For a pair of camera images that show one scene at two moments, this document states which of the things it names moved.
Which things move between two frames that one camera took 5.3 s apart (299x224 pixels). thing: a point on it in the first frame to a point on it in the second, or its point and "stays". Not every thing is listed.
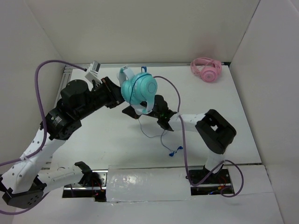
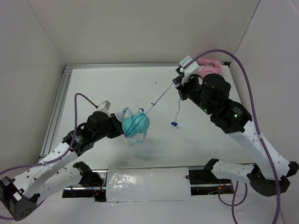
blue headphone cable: (172, 154) to (144, 115)
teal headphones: (138, 89) to (134, 125)
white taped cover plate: (140, 183) stays
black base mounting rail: (202, 182) stays
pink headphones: (209, 69) stays
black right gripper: (130, 111) to (181, 87)
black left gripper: (113, 91) to (117, 126)
